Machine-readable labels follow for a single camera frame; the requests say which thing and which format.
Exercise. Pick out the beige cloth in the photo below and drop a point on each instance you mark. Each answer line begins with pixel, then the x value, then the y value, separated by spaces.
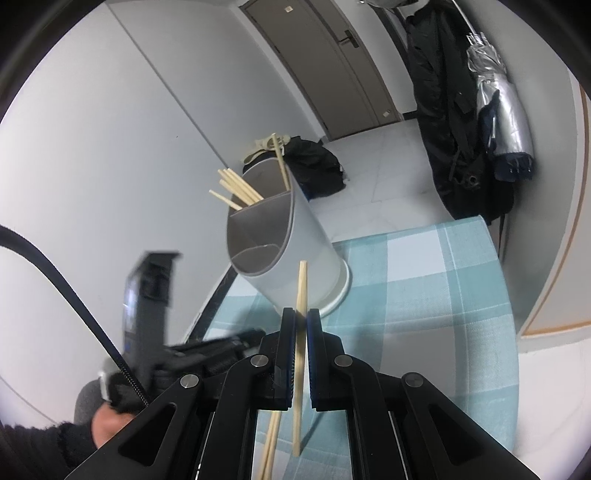
pixel 258 147

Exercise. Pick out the grey door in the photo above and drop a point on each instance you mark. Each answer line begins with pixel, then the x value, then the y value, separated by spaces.
pixel 314 69

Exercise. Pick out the white utensil holder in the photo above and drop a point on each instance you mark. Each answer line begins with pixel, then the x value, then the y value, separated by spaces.
pixel 300 249

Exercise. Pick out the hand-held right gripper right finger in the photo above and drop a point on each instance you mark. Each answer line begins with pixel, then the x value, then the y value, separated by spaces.
pixel 318 369

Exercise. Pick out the bunch of wooden chopsticks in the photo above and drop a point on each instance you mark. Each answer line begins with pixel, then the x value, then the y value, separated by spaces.
pixel 244 188

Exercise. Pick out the person's left hand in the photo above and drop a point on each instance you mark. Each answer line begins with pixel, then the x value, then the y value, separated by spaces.
pixel 108 424

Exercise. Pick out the silver folded umbrella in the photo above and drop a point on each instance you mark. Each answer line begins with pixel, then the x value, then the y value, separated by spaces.
pixel 503 115

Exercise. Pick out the black duffel bag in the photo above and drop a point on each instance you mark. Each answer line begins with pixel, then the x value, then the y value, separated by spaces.
pixel 318 170

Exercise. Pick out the plain wooden chopstick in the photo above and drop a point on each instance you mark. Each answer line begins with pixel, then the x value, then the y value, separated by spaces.
pixel 268 443
pixel 302 286
pixel 273 450

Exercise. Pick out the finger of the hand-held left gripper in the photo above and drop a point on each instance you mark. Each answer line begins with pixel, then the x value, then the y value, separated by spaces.
pixel 235 344

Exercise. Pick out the person's left forearm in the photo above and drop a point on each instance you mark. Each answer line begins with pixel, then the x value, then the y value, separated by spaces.
pixel 41 450

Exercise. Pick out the blue plaid tablecloth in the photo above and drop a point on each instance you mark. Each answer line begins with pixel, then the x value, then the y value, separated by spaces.
pixel 415 300

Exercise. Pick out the black hanging jacket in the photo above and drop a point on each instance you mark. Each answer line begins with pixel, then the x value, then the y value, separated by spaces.
pixel 443 115

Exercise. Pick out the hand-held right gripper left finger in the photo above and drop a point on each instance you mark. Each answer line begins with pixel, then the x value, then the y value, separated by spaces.
pixel 284 369

